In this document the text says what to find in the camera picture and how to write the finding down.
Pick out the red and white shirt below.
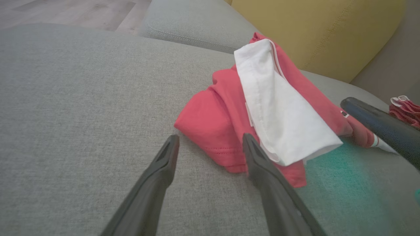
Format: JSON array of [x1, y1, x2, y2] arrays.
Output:
[[174, 32, 399, 188]]

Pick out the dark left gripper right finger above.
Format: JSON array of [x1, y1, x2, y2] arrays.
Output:
[[242, 133, 328, 236]]

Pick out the taupe sofa backrest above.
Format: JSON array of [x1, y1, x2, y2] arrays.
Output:
[[350, 0, 420, 106]]

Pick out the grey sofa back cushion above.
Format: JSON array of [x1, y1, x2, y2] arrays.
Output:
[[138, 0, 261, 55]]

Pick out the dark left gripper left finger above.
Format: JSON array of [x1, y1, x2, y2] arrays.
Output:
[[100, 134, 180, 236]]

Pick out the yellow sofa cushion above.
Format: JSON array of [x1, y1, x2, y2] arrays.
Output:
[[224, 0, 408, 83]]

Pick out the red striped cloth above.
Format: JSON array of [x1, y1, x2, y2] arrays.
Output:
[[389, 95, 420, 130]]

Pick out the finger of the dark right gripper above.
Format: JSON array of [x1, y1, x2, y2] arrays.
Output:
[[340, 97, 420, 171]]

